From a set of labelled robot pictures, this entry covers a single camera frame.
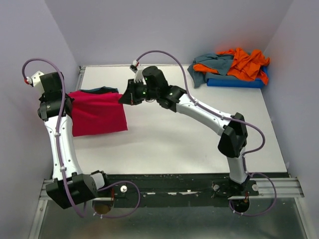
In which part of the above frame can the orange t-shirt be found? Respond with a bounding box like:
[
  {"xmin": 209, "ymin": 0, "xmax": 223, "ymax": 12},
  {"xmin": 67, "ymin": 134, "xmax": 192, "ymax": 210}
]
[{"xmin": 193, "ymin": 47, "xmax": 271, "ymax": 86}]

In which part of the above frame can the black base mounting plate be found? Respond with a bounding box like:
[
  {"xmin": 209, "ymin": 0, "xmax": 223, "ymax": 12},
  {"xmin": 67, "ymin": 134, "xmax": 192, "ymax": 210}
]
[{"xmin": 98, "ymin": 173, "xmax": 259, "ymax": 208}]

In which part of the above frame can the blue plastic bin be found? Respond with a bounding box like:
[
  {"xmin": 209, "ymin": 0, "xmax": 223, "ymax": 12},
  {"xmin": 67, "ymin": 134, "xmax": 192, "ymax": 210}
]
[{"xmin": 205, "ymin": 73, "xmax": 265, "ymax": 89}]

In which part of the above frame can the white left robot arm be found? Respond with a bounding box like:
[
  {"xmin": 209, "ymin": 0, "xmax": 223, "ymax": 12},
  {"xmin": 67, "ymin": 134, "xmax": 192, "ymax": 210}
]
[{"xmin": 31, "ymin": 71, "xmax": 111, "ymax": 209}]

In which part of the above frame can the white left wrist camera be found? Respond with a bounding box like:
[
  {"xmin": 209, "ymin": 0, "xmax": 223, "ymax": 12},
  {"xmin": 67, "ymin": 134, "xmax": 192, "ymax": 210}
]
[{"xmin": 24, "ymin": 71, "xmax": 44, "ymax": 95}]

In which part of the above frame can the aluminium extrusion rail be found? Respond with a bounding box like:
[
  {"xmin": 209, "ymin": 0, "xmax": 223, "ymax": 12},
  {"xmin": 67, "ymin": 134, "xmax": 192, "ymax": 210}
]
[{"xmin": 38, "ymin": 178, "xmax": 305, "ymax": 201}]

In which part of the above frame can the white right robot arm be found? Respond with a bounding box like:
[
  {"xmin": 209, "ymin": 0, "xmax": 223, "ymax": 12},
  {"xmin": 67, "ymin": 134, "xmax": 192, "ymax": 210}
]
[{"xmin": 119, "ymin": 64, "xmax": 248, "ymax": 195}]

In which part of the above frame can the crimson pink t-shirt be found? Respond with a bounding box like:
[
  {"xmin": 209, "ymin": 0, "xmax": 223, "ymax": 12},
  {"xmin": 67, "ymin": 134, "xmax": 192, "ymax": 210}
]
[{"xmin": 69, "ymin": 91, "xmax": 128, "ymax": 137}]

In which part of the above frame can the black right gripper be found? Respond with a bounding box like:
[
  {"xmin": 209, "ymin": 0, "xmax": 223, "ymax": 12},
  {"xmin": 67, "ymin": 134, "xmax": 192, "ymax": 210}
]
[{"xmin": 119, "ymin": 78, "xmax": 160, "ymax": 105}]

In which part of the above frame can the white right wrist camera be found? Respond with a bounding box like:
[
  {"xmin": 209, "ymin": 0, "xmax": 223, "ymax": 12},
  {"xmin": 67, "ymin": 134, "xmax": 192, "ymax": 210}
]
[{"xmin": 130, "ymin": 60, "xmax": 144, "ymax": 83}]

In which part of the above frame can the folded teal t-shirt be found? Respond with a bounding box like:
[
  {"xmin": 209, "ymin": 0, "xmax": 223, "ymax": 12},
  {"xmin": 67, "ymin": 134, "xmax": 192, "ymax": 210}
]
[{"xmin": 88, "ymin": 86, "xmax": 118, "ymax": 92}]

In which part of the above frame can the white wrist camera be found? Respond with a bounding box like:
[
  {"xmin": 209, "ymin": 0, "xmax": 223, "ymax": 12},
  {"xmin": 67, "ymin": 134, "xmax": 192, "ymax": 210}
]
[
  {"xmin": 24, "ymin": 71, "xmax": 44, "ymax": 95},
  {"xmin": 130, "ymin": 60, "xmax": 144, "ymax": 83}
]

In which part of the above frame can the grey-blue t-shirt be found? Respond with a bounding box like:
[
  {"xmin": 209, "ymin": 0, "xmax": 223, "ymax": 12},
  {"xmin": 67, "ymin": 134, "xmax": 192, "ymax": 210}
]
[{"xmin": 187, "ymin": 53, "xmax": 237, "ymax": 88}]

